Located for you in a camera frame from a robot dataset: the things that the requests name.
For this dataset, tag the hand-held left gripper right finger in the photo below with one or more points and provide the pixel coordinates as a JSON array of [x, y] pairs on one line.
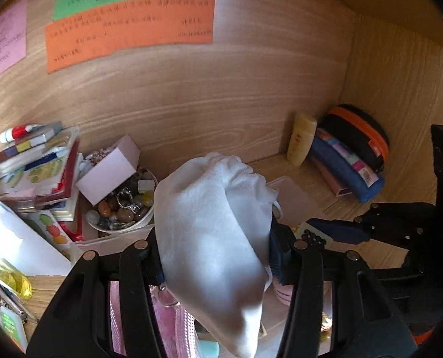
[[279, 257]]

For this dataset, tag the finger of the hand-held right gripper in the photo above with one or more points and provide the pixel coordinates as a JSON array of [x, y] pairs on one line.
[[341, 231]]

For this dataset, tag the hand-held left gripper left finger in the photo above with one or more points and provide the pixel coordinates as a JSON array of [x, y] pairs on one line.
[[158, 272]]

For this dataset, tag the clear plastic storage box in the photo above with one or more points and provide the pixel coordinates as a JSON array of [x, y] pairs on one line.
[[300, 201]]

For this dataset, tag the white cloth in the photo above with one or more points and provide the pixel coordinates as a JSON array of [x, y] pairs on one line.
[[206, 231]]

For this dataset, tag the wooden desktop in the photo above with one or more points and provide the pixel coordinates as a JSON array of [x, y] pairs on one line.
[[397, 190]]

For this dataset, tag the yellow card with black beads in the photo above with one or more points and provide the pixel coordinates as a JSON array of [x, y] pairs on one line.
[[311, 235]]

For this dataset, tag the small pink round fan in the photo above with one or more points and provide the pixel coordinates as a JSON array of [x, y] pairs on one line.
[[285, 294]]

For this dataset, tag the pink wallet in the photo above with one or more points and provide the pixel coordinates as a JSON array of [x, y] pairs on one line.
[[333, 184]]

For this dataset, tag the pink translucent pouch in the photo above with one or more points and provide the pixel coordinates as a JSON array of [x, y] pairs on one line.
[[184, 328]]

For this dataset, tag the blue pencil case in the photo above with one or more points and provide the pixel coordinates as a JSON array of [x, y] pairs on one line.
[[341, 167]]

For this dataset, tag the bowl of polished stones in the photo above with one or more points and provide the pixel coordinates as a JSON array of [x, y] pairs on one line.
[[120, 212]]

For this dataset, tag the teal tube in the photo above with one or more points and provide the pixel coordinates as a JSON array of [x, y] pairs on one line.
[[211, 348]]

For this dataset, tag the yellow bottle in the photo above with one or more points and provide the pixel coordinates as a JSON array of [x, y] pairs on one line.
[[301, 141]]

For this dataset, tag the black case with orange zip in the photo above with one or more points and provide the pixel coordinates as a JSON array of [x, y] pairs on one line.
[[356, 130]]

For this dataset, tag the small white box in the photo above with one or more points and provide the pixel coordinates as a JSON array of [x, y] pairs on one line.
[[106, 175]]

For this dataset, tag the fruit print packet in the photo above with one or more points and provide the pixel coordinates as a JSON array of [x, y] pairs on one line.
[[53, 231]]

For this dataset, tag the yellow-green clear bottle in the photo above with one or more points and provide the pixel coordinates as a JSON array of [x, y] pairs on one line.
[[18, 283]]

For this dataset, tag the white paper sheets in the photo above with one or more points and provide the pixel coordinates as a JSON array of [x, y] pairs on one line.
[[20, 246]]

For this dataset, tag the black pen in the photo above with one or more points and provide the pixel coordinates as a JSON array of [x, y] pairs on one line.
[[12, 302]]

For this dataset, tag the stack of booklets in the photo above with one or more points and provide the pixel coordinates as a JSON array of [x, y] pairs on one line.
[[38, 164]]

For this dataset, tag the red and white tube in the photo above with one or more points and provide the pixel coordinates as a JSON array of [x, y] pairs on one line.
[[16, 133]]

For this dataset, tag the orange paper note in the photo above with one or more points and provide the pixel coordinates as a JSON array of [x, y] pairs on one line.
[[132, 26]]

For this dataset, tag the pink paper note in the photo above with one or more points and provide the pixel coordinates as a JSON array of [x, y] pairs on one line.
[[1, 41]]

